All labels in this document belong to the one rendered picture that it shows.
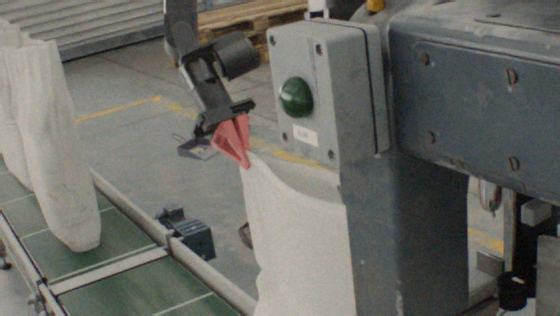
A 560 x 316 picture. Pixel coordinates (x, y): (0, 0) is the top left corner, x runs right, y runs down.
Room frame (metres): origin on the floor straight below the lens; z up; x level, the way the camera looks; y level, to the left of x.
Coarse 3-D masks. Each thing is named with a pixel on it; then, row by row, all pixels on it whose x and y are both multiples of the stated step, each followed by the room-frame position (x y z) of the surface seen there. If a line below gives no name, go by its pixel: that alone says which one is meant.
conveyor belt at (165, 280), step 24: (168, 264) 1.99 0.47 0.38; (96, 288) 1.88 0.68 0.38; (120, 288) 1.86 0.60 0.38; (144, 288) 1.85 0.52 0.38; (168, 288) 1.84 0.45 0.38; (192, 288) 1.83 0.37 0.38; (72, 312) 1.74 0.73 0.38; (96, 312) 1.73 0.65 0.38; (120, 312) 1.72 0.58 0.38; (144, 312) 1.71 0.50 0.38; (168, 312) 1.70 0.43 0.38; (192, 312) 1.69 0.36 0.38; (216, 312) 1.68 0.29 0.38
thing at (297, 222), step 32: (256, 160) 1.04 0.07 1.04; (256, 192) 1.06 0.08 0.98; (288, 192) 0.91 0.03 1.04; (320, 192) 0.96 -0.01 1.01; (256, 224) 1.08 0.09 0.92; (288, 224) 0.92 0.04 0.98; (320, 224) 0.85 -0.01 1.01; (256, 256) 1.09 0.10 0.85; (288, 256) 0.94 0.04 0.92; (320, 256) 0.86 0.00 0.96; (288, 288) 0.98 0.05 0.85; (320, 288) 0.87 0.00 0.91; (352, 288) 0.82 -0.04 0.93
